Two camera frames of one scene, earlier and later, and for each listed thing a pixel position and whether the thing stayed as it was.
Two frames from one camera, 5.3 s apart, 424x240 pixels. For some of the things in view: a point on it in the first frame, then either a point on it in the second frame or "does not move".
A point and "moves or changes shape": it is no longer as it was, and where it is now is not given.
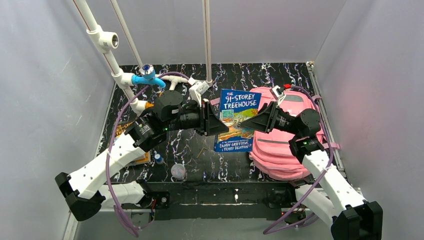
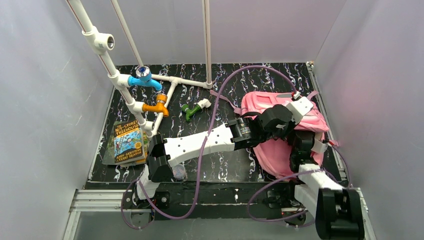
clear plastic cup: [178, 171] does not move
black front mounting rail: [215, 200] does not move
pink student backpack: [274, 157] moves or changes shape
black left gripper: [204, 119] to [289, 116]
